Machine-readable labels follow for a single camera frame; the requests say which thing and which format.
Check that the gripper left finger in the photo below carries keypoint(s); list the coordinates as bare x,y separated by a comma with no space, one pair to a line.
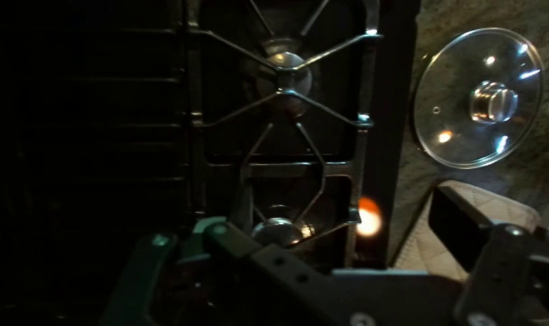
238,276

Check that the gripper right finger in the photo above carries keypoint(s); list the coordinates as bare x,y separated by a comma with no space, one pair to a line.
496,267

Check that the glass lid with steel knob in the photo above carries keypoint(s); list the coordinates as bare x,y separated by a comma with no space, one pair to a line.
455,68

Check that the silver capped stove burner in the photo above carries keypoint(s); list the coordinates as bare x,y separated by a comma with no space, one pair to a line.
297,81
276,232

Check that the beige quilted pot holder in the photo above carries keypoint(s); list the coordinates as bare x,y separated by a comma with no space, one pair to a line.
426,253

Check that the black gas cooktop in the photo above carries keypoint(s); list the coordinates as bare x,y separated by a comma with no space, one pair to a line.
392,113

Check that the black cast iron stove grate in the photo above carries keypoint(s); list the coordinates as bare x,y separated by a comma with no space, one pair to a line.
333,47

